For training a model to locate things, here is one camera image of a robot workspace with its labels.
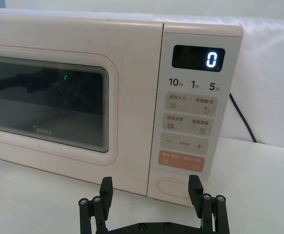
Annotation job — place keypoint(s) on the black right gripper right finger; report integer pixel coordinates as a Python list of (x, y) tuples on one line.
[(212, 214)]

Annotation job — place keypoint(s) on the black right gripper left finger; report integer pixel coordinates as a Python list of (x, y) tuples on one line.
[(93, 217)]

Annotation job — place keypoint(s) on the cream oven door with window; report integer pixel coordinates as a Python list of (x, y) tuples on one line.
[(132, 97)]

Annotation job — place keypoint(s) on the white table cloth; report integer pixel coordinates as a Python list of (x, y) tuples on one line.
[(253, 185)]

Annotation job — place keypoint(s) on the oven control panel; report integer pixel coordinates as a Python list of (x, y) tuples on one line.
[(188, 112)]

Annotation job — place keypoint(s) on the cream microwave oven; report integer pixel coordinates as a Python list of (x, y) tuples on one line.
[(137, 61)]

